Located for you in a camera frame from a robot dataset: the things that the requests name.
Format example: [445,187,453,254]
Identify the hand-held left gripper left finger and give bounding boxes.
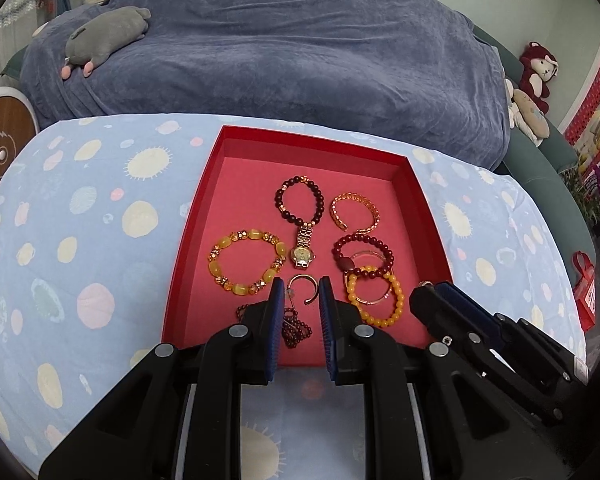
[37,276,287,480]

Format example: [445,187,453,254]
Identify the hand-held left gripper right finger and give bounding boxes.
[318,275,571,480]

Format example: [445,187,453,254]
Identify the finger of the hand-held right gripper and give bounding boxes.
[409,285,486,361]
[432,281,518,341]

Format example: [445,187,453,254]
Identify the garnet multi-strand bead bracelet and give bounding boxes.
[235,302,313,348]

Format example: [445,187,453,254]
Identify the orange bead bracelet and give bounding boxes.
[345,266,406,328]

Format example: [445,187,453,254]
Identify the silver ring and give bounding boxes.
[287,274,318,306]

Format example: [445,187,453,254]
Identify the thin gold hinged bangle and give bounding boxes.
[347,250,398,306]

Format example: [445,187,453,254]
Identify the dark red bead bracelet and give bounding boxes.
[332,232,396,281]

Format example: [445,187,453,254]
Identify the gold wristwatch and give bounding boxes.
[287,222,317,269]

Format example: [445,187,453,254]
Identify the yellow cat-eye bead bracelet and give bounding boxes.
[208,230,288,295]

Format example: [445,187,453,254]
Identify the gold cuff bracelet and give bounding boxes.
[330,191,381,235]

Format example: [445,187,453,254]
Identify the dark bead bracelet gold accents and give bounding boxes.
[275,175,327,228]

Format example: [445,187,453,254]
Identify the red cardboard box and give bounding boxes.
[161,125,456,368]

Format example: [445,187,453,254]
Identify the red gift bag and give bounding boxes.
[571,251,600,333]

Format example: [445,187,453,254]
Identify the green sofa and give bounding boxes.
[472,25,598,281]

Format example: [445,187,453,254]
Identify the flower plant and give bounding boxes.
[562,160,600,231]

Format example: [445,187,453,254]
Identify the white plush toy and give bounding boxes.
[504,77,546,148]

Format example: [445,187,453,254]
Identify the beige cookie plush toy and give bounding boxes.
[511,89,551,141]

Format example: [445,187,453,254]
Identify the light blue planet-print cloth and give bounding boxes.
[0,112,588,480]

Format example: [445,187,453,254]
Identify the red monkey plush toy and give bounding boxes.
[517,41,561,113]

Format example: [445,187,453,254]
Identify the grey-blue blanket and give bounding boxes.
[19,0,511,171]

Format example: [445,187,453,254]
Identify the round wooden white-rimmed disc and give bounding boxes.
[0,87,41,211]

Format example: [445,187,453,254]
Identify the grey plush toy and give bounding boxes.
[61,6,152,80]

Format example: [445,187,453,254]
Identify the silver tinsel garland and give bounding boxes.
[0,0,46,36]

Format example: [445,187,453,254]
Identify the red wall decoration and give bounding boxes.
[565,35,600,171]

